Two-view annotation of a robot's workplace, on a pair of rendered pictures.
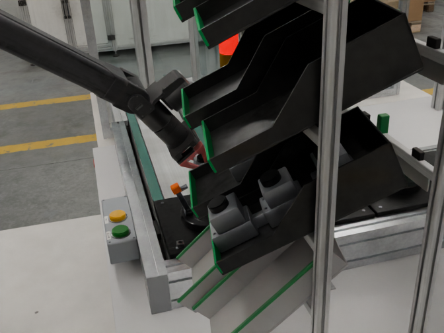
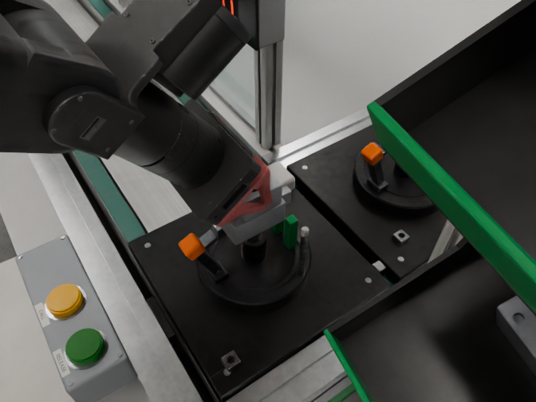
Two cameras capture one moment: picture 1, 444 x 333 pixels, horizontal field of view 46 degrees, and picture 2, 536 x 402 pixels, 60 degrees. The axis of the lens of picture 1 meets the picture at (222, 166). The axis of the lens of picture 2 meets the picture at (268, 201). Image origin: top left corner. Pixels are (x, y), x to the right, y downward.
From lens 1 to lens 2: 0.79 m
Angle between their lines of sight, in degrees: 26
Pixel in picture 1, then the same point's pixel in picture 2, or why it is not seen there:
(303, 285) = not seen: outside the picture
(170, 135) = (185, 167)
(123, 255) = (104, 388)
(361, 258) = not seen: hidden behind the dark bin
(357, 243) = not seen: hidden behind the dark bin
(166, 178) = (122, 162)
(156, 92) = (134, 55)
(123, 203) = (65, 259)
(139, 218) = (112, 293)
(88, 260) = (25, 384)
